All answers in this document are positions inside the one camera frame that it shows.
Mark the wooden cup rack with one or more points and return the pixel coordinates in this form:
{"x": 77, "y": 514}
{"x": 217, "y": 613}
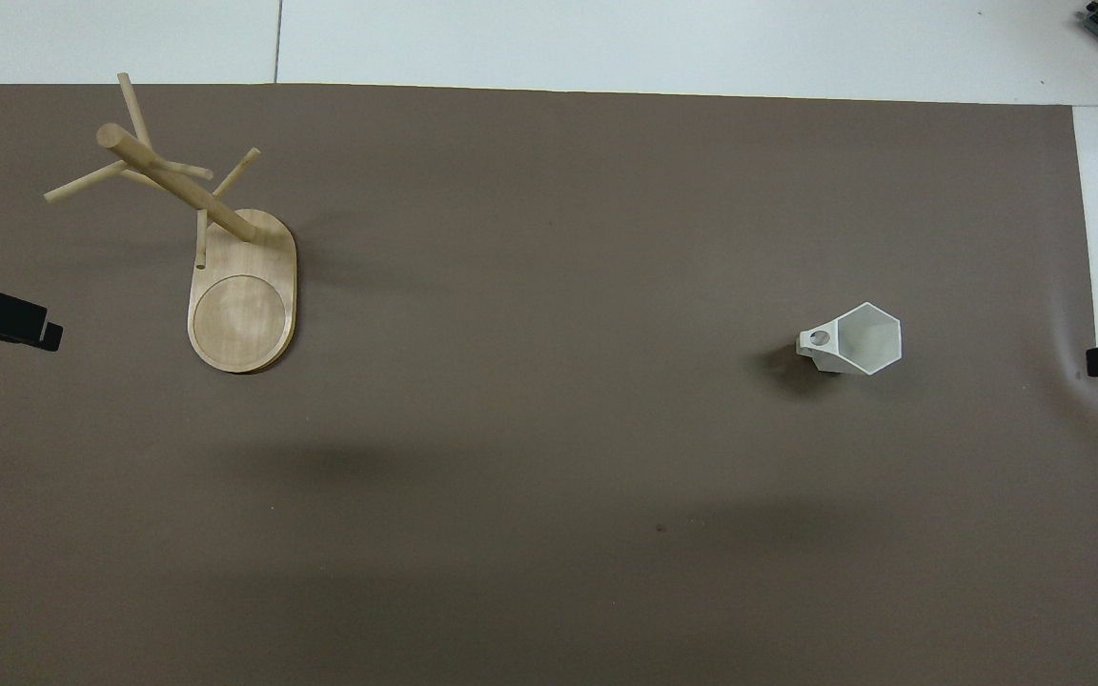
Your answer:
{"x": 242, "y": 314}

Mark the white hexagonal cup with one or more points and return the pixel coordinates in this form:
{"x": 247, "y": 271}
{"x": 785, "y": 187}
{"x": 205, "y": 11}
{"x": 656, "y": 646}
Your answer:
{"x": 865, "y": 339}

